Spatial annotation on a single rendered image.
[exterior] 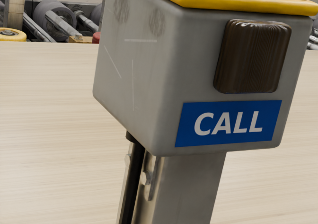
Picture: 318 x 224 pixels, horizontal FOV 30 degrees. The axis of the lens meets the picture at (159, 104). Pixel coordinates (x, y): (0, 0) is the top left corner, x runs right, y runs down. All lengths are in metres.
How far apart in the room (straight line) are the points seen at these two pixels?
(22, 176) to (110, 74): 0.47
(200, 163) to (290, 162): 0.64
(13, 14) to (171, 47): 1.17
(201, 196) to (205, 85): 0.07
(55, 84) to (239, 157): 0.36
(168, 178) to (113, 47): 0.07
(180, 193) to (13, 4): 1.13
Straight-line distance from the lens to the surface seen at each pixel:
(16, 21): 1.40
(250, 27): 0.23
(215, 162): 0.29
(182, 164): 0.28
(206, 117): 0.25
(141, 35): 0.25
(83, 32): 2.04
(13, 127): 0.87
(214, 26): 0.23
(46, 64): 1.15
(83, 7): 2.02
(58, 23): 1.67
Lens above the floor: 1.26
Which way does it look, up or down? 20 degrees down
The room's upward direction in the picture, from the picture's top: 11 degrees clockwise
